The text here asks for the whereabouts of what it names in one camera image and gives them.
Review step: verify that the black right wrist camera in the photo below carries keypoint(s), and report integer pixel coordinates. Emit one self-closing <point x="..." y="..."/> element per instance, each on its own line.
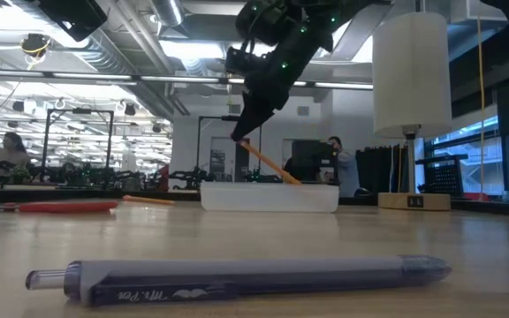
<point x="239" y="61"/>

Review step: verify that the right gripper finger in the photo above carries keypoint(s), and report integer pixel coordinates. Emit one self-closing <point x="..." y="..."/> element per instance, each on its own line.
<point x="243" y="119"/>
<point x="259" y="115"/>

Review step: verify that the person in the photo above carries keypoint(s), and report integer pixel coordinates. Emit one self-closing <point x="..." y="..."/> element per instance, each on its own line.
<point x="11" y="154"/>
<point x="347" y="170"/>

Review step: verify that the white shade table lamp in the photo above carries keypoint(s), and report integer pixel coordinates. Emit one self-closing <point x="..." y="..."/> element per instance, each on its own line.
<point x="411" y="75"/>

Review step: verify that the clear plastic pencil case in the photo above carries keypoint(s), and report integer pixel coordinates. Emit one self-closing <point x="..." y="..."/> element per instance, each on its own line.
<point x="270" y="197"/>

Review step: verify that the black perforated shelf crate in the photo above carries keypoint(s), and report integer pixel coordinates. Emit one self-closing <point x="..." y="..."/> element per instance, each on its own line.
<point x="444" y="176"/>

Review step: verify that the black monitor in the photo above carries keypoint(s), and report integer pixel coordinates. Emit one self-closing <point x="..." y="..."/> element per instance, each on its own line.
<point x="312" y="159"/>

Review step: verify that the grey Mr. Pen pen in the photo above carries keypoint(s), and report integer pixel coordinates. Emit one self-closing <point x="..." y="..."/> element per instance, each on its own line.
<point x="245" y="278"/>

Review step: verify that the black metal frame stand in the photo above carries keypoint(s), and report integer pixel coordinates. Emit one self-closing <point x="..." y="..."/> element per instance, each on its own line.
<point x="45" y="141"/>
<point x="199" y="146"/>

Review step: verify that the orange pencil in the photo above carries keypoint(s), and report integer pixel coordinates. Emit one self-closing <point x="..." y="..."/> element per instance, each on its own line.
<point x="272" y="165"/>
<point x="148" y="200"/>

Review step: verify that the black acoustic panel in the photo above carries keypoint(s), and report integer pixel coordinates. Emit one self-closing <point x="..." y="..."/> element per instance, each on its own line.
<point x="376" y="170"/>

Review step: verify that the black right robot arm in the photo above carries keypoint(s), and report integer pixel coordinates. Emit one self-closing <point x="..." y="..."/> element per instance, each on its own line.
<point x="298" y="22"/>

